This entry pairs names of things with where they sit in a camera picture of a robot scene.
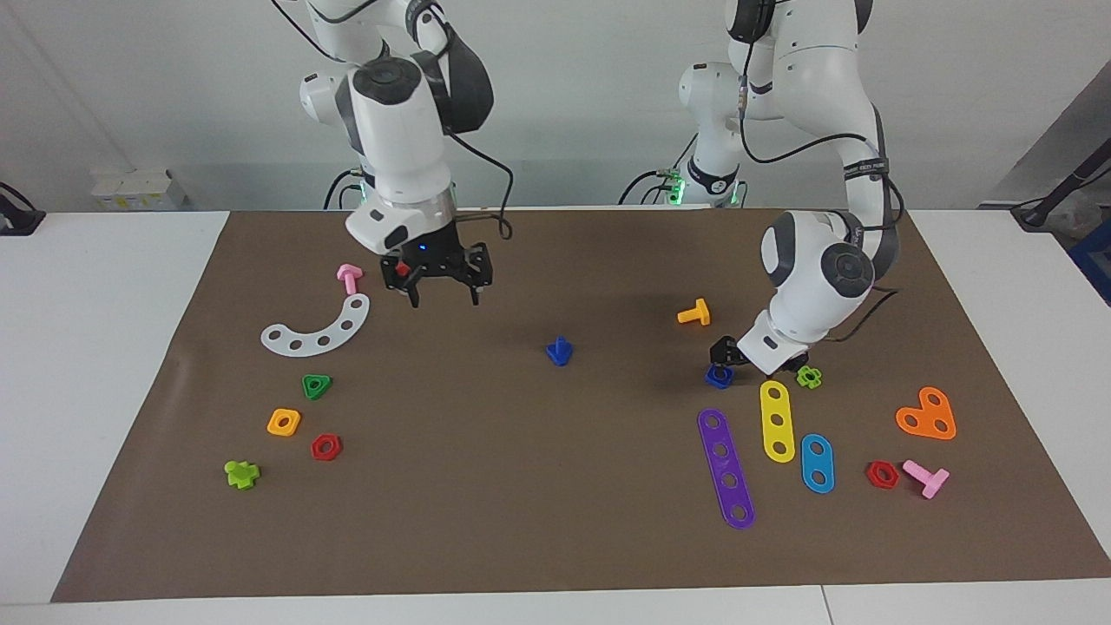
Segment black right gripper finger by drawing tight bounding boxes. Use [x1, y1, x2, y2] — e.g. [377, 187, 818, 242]
[460, 243, 494, 306]
[382, 253, 426, 309]

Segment yellow three-hole strip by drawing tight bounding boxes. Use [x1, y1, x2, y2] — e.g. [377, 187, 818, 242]
[759, 380, 796, 464]

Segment white curved perforated strip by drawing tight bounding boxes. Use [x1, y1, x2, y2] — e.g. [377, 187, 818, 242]
[260, 293, 371, 358]

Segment blue two-hole strip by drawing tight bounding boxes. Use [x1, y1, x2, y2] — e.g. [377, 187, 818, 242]
[800, 433, 836, 495]

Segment purple four-hole strip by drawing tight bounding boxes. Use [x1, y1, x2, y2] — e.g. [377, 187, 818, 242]
[697, 408, 756, 530]

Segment orange heart-shaped plate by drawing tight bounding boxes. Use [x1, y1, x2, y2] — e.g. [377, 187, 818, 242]
[895, 386, 957, 441]

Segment large pink toy bolt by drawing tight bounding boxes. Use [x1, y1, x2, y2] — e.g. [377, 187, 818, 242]
[902, 459, 950, 500]

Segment brown paper mat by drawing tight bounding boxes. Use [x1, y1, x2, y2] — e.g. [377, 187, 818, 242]
[50, 207, 1111, 603]

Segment white box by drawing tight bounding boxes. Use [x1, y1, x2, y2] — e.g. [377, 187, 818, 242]
[90, 168, 187, 212]

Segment blue crate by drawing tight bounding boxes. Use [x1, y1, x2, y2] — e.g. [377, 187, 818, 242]
[1069, 217, 1111, 305]

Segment black stand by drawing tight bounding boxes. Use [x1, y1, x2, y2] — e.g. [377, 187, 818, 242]
[1011, 139, 1111, 231]

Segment black device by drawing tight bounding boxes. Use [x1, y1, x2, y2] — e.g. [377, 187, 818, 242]
[0, 182, 46, 237]

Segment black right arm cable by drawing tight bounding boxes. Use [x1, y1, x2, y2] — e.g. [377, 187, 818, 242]
[269, 0, 515, 242]

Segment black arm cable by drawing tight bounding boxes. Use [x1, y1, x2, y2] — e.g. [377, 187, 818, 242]
[269, 0, 515, 242]
[736, 74, 905, 345]

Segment black base cables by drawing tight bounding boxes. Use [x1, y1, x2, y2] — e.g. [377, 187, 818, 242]
[618, 168, 687, 207]

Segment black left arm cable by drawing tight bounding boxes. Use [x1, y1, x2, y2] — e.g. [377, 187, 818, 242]
[736, 74, 905, 345]

